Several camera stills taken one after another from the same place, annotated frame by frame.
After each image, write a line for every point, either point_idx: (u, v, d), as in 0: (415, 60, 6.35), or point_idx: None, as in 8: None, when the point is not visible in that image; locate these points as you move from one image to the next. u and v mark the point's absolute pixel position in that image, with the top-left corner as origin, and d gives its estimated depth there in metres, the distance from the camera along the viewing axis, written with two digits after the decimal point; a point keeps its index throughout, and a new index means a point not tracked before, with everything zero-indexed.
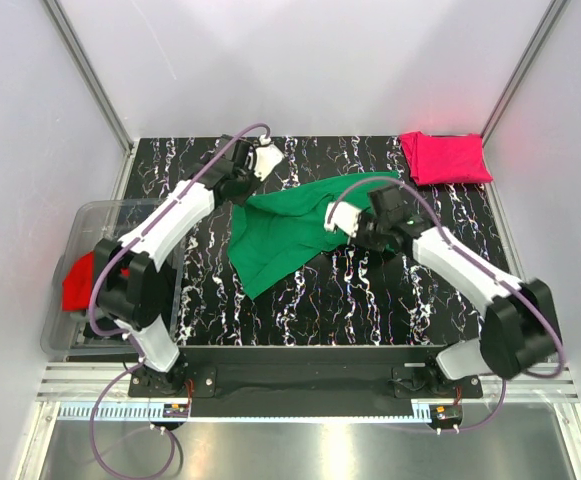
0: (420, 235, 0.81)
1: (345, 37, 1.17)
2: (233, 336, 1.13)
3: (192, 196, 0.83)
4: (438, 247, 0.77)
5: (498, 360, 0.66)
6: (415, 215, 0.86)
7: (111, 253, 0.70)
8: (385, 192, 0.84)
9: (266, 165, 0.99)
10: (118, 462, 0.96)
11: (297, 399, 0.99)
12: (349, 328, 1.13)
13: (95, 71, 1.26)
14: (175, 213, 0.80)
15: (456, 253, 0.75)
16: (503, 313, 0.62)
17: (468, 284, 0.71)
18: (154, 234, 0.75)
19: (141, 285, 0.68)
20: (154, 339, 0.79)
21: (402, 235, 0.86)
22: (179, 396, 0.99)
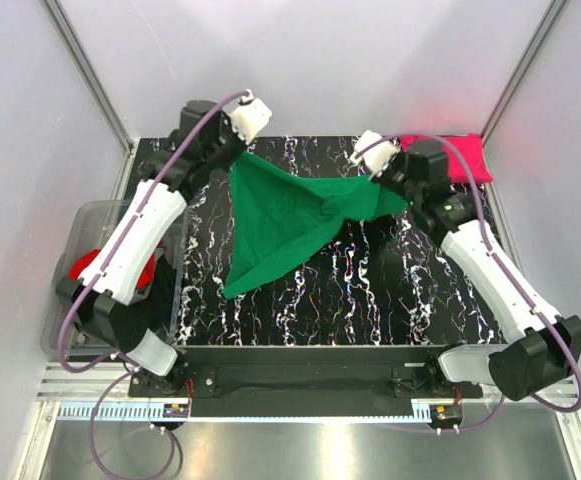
0: (457, 228, 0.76)
1: (345, 38, 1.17)
2: (233, 336, 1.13)
3: (152, 204, 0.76)
4: (475, 249, 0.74)
5: (505, 379, 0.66)
6: (453, 200, 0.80)
7: (75, 292, 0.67)
8: (433, 160, 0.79)
9: (251, 126, 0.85)
10: (117, 463, 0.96)
11: (297, 399, 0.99)
12: (348, 328, 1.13)
13: (95, 71, 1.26)
14: (136, 231, 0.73)
15: (495, 266, 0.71)
16: (531, 349, 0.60)
17: (498, 300, 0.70)
18: (116, 265, 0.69)
19: (114, 323, 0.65)
20: (146, 353, 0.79)
21: (434, 218, 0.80)
22: (179, 396, 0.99)
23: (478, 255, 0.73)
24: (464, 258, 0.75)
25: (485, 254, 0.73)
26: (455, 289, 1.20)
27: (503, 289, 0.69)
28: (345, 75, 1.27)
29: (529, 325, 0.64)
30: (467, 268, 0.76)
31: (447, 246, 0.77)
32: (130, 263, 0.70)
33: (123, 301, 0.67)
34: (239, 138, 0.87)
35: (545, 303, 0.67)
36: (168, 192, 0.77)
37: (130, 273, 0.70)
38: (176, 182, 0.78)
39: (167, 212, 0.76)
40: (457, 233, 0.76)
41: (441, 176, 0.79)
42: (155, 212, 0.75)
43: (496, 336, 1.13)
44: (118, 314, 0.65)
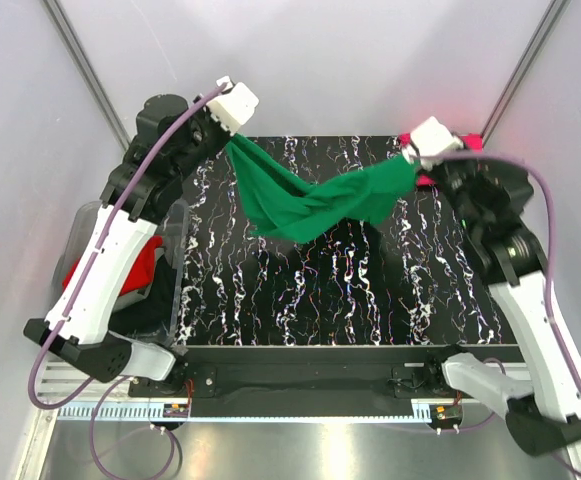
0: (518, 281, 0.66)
1: (345, 38, 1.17)
2: (233, 336, 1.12)
3: (112, 238, 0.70)
4: (533, 311, 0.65)
5: (524, 435, 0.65)
6: (518, 242, 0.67)
7: (42, 337, 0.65)
8: (514, 194, 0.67)
9: (233, 117, 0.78)
10: (115, 465, 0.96)
11: (297, 399, 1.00)
12: (349, 328, 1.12)
13: (95, 72, 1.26)
14: (98, 270, 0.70)
15: (550, 335, 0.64)
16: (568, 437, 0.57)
17: (544, 372, 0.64)
18: (80, 309, 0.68)
19: (86, 366, 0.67)
20: (139, 366, 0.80)
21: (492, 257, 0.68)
22: (179, 396, 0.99)
23: (534, 318, 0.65)
24: (516, 310, 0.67)
25: (542, 319, 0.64)
26: (455, 289, 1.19)
27: (552, 361, 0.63)
28: (345, 75, 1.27)
29: (573, 410, 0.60)
30: (513, 319, 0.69)
31: (500, 292, 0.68)
32: (94, 305, 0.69)
33: (92, 345, 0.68)
34: (222, 127, 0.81)
35: None
36: (128, 220, 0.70)
37: (95, 314, 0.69)
38: (140, 206, 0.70)
39: (130, 244, 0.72)
40: (517, 287, 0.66)
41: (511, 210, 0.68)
42: (118, 245, 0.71)
43: (497, 336, 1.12)
44: (88, 360, 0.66)
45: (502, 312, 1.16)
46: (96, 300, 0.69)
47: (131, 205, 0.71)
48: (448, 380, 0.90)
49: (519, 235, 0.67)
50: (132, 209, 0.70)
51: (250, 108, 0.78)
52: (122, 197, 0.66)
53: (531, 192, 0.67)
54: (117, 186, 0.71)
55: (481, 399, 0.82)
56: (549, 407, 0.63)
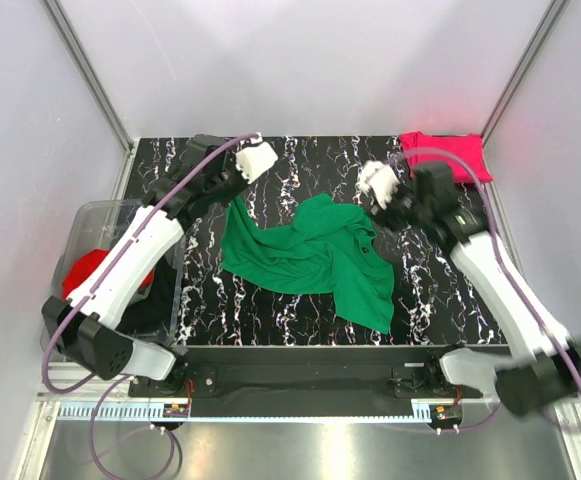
0: (469, 241, 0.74)
1: (345, 38, 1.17)
2: (233, 336, 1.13)
3: (150, 230, 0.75)
4: (487, 266, 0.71)
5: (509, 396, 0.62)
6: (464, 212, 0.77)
7: (61, 313, 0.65)
8: (438, 175, 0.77)
9: (254, 168, 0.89)
10: (116, 465, 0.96)
11: (297, 399, 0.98)
12: (349, 328, 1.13)
13: (95, 72, 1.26)
14: (129, 257, 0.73)
15: (511, 289, 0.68)
16: (541, 370, 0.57)
17: (508, 318, 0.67)
18: (106, 289, 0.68)
19: (96, 350, 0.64)
20: (140, 365, 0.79)
21: (445, 229, 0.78)
22: (179, 396, 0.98)
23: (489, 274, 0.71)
24: (478, 273, 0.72)
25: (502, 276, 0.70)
26: (455, 289, 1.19)
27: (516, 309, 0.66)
28: (345, 75, 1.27)
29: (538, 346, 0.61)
30: (479, 287, 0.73)
31: (462, 260, 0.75)
32: (120, 288, 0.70)
33: (109, 325, 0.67)
34: (242, 177, 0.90)
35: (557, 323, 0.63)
36: (166, 218, 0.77)
37: (119, 298, 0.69)
38: (176, 210, 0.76)
39: (165, 239, 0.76)
40: (469, 244, 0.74)
41: (448, 190, 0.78)
42: (152, 237, 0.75)
43: (497, 336, 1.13)
44: (99, 342, 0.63)
45: None
46: (122, 284, 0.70)
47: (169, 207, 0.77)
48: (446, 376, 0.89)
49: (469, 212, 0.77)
50: (170, 208, 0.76)
51: (269, 162, 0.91)
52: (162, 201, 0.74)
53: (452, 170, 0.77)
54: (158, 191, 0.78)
55: (483, 385, 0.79)
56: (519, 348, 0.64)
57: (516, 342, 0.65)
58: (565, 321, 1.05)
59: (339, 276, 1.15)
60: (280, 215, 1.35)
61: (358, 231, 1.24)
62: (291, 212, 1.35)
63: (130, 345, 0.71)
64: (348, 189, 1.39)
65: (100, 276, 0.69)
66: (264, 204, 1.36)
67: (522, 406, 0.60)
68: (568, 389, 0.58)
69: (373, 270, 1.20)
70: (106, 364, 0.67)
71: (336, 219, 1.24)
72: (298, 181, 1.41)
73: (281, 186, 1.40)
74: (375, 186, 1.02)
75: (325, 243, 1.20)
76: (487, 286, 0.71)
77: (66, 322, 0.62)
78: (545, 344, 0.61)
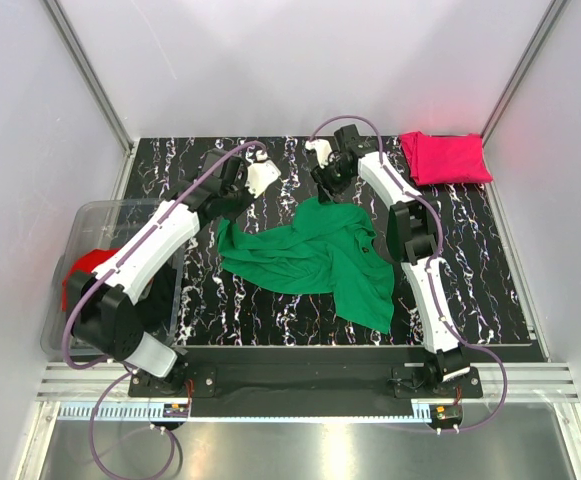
0: (364, 154, 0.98)
1: (345, 37, 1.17)
2: (233, 336, 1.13)
3: (172, 219, 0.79)
4: (372, 166, 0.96)
5: (395, 245, 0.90)
6: (367, 141, 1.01)
7: (85, 285, 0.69)
8: (346, 130, 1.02)
9: (261, 182, 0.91)
10: (116, 464, 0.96)
11: (296, 399, 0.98)
12: (349, 328, 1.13)
13: (95, 72, 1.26)
14: (152, 240, 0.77)
15: (382, 173, 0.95)
16: (400, 211, 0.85)
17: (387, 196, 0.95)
18: (130, 265, 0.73)
19: (117, 321, 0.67)
20: (144, 357, 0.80)
21: (353, 156, 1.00)
22: (179, 396, 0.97)
23: (373, 172, 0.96)
24: (367, 173, 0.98)
25: (379, 167, 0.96)
26: (455, 289, 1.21)
27: (389, 187, 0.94)
28: (345, 75, 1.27)
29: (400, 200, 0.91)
30: (374, 185, 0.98)
31: (361, 170, 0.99)
32: (143, 266, 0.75)
33: (131, 299, 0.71)
34: (249, 192, 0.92)
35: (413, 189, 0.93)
36: (188, 211, 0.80)
37: (140, 275, 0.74)
38: (197, 203, 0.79)
39: (185, 229, 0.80)
40: (364, 157, 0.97)
41: (354, 135, 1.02)
42: (174, 226, 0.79)
43: (497, 336, 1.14)
44: (122, 311, 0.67)
45: (501, 312, 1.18)
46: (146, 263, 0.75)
47: (189, 203, 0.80)
48: (434, 350, 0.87)
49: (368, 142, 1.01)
50: (191, 202, 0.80)
51: (274, 177, 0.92)
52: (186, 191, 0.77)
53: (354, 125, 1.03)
54: (178, 191, 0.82)
55: (417, 292, 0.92)
56: None
57: (388, 202, 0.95)
58: (565, 320, 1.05)
59: (339, 276, 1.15)
60: (280, 215, 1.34)
61: (359, 231, 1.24)
62: (291, 212, 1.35)
63: (142, 331, 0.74)
64: (348, 189, 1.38)
65: (125, 254, 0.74)
66: (264, 204, 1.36)
67: (399, 246, 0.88)
68: (427, 231, 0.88)
69: (373, 270, 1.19)
70: (120, 343, 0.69)
71: (338, 218, 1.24)
72: (298, 181, 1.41)
73: (281, 185, 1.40)
74: (318, 147, 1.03)
75: (326, 243, 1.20)
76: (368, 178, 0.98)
77: (93, 290, 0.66)
78: (405, 197, 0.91)
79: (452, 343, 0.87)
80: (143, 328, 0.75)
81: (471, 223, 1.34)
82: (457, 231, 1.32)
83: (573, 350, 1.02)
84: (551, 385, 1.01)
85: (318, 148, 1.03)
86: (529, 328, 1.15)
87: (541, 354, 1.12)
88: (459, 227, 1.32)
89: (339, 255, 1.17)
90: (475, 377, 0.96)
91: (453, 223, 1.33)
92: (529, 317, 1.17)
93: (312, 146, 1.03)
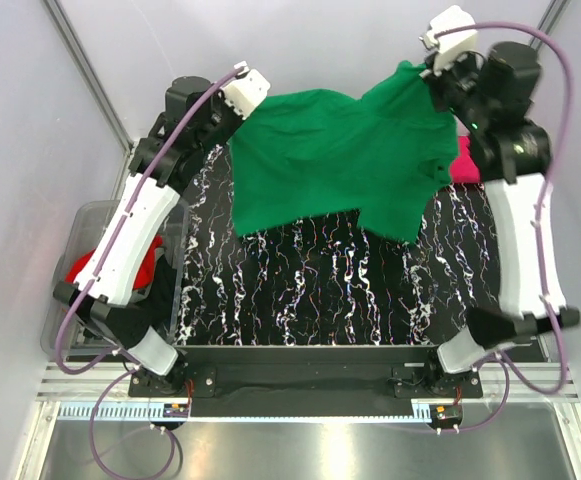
0: (513, 181, 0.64)
1: (345, 37, 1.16)
2: (233, 336, 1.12)
3: (142, 202, 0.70)
4: (517, 218, 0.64)
5: (482, 329, 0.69)
6: (529, 141, 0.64)
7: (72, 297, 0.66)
8: (519, 73, 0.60)
9: (248, 102, 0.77)
10: (116, 464, 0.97)
11: (297, 398, 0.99)
12: (349, 328, 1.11)
13: (95, 72, 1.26)
14: (126, 232, 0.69)
15: (532, 233, 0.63)
16: (520, 328, 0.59)
17: (516, 274, 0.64)
18: (110, 270, 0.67)
19: (113, 327, 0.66)
20: (146, 352, 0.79)
21: (492, 152, 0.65)
22: (179, 396, 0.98)
23: (518, 222, 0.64)
24: (504, 213, 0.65)
25: (528, 223, 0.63)
26: (455, 288, 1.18)
27: (524, 265, 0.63)
28: (345, 76, 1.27)
29: (530, 307, 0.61)
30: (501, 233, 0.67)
31: (491, 190, 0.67)
32: (124, 266, 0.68)
33: (119, 305, 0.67)
34: (235, 114, 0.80)
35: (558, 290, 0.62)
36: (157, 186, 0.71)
37: (125, 276, 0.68)
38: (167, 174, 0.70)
39: (160, 207, 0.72)
40: (509, 183, 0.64)
41: (518, 98, 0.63)
42: (146, 210, 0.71)
43: None
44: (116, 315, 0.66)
45: None
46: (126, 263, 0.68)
47: (158, 174, 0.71)
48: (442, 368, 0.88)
49: (530, 133, 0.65)
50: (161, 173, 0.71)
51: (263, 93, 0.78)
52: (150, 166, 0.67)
53: (536, 76, 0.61)
54: (145, 159, 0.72)
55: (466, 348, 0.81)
56: (509, 302, 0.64)
57: (512, 283, 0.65)
58: None
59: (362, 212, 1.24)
60: None
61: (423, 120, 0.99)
62: None
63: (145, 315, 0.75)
64: None
65: (100, 259, 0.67)
66: None
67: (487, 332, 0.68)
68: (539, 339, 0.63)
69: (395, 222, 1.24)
70: (126, 336, 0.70)
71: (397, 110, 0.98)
72: None
73: None
74: (447, 45, 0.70)
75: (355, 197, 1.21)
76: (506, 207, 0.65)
77: (78, 303, 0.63)
78: (537, 306, 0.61)
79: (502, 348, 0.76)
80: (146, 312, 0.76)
81: (471, 223, 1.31)
82: (457, 231, 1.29)
83: (573, 350, 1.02)
84: (551, 385, 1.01)
85: (444, 48, 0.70)
86: None
87: (542, 354, 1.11)
88: (459, 227, 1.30)
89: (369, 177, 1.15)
90: (474, 378, 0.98)
91: (453, 223, 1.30)
92: None
93: (437, 41, 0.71)
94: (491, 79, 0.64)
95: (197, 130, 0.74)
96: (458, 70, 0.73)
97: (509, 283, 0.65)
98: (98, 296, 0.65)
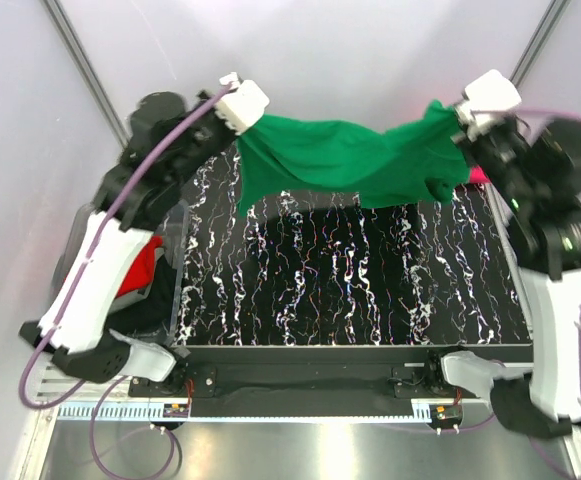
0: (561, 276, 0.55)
1: (346, 37, 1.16)
2: (233, 336, 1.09)
3: (102, 248, 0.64)
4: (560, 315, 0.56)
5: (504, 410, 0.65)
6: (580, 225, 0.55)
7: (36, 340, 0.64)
8: (577, 160, 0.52)
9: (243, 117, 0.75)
10: (116, 464, 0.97)
11: (297, 399, 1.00)
12: (349, 328, 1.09)
13: (95, 71, 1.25)
14: (88, 277, 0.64)
15: (574, 334, 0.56)
16: (555, 430, 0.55)
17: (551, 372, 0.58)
18: (70, 318, 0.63)
19: (78, 372, 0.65)
20: (136, 367, 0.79)
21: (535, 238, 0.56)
22: (179, 396, 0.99)
23: (562, 319, 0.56)
24: (546, 304, 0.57)
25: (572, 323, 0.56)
26: (455, 289, 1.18)
27: (562, 364, 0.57)
28: (345, 76, 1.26)
29: (566, 411, 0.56)
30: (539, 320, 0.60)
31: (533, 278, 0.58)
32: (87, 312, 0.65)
33: (84, 351, 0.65)
34: (227, 127, 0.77)
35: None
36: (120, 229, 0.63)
37: (89, 323, 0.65)
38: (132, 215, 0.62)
39: (124, 251, 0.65)
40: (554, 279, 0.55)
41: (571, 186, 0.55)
42: (107, 254, 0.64)
43: (497, 336, 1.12)
44: (80, 362, 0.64)
45: (502, 313, 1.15)
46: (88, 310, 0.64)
47: (122, 214, 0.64)
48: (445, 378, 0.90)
49: (579, 220, 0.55)
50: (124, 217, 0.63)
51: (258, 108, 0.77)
52: (113, 207, 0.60)
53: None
54: (110, 191, 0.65)
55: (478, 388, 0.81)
56: (542, 401, 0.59)
57: (548, 381, 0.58)
58: None
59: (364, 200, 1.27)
60: (280, 215, 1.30)
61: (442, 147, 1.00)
62: (291, 212, 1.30)
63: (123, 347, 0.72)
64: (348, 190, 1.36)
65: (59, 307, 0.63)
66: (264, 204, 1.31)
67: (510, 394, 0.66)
68: None
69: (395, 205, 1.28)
70: (97, 373, 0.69)
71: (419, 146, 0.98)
72: None
73: None
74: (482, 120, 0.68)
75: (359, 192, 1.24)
76: (545, 304, 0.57)
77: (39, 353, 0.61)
78: (575, 410, 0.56)
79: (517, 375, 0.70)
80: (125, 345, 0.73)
81: (471, 223, 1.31)
82: (457, 231, 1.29)
83: None
84: None
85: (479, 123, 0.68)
86: (529, 328, 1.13)
87: None
88: (459, 227, 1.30)
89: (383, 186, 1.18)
90: None
91: (453, 223, 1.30)
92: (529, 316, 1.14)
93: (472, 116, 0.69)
94: (543, 162, 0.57)
95: (170, 158, 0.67)
96: (495, 135, 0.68)
97: (544, 378, 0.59)
98: (59, 346, 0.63)
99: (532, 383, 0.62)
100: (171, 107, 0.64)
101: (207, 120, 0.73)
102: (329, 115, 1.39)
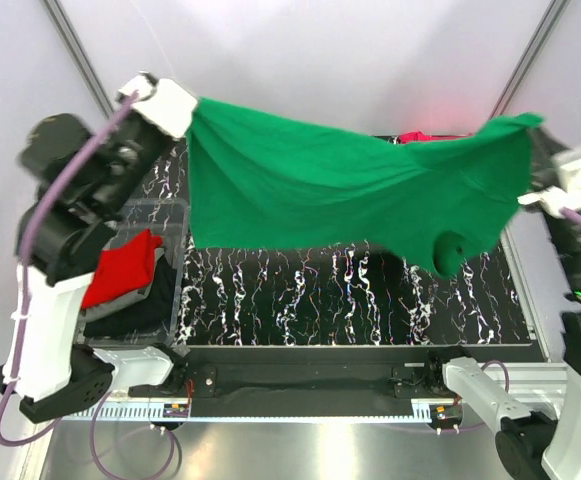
0: None
1: (346, 37, 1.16)
2: (233, 336, 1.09)
3: (37, 296, 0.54)
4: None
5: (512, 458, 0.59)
6: None
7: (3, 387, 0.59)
8: None
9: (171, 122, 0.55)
10: (116, 464, 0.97)
11: (296, 400, 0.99)
12: (349, 328, 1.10)
13: (96, 72, 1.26)
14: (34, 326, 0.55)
15: None
16: None
17: (575, 453, 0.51)
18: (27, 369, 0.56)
19: (50, 416, 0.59)
20: (129, 377, 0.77)
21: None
22: (179, 396, 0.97)
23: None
24: None
25: None
26: (455, 289, 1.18)
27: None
28: (345, 76, 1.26)
29: None
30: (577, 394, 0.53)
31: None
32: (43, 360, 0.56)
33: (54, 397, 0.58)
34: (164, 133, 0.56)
35: None
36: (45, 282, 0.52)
37: (51, 368, 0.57)
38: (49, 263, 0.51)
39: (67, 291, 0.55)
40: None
41: None
42: (46, 300, 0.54)
43: (497, 336, 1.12)
44: (49, 408, 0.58)
45: (502, 313, 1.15)
46: (41, 361, 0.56)
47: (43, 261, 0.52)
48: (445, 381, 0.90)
49: None
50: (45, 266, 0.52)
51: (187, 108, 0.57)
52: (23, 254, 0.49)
53: None
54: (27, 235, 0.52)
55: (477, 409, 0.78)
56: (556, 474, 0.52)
57: (567, 458, 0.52)
58: None
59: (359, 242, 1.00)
60: None
61: (501, 187, 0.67)
62: None
63: (103, 374, 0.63)
64: None
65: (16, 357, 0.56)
66: None
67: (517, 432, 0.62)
68: None
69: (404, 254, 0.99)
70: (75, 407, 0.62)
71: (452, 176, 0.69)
72: None
73: None
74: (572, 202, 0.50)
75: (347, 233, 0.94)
76: None
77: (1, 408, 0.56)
78: None
79: (524, 414, 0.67)
80: (103, 370, 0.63)
81: None
82: None
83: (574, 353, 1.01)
84: (551, 385, 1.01)
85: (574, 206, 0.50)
86: (529, 328, 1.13)
87: (541, 354, 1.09)
88: None
89: (386, 233, 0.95)
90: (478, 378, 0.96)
91: None
92: (529, 316, 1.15)
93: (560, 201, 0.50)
94: None
95: (89, 193, 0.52)
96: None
97: (564, 457, 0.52)
98: (23, 395, 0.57)
99: (548, 452, 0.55)
100: (71, 139, 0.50)
101: (130, 127, 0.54)
102: (329, 115, 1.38)
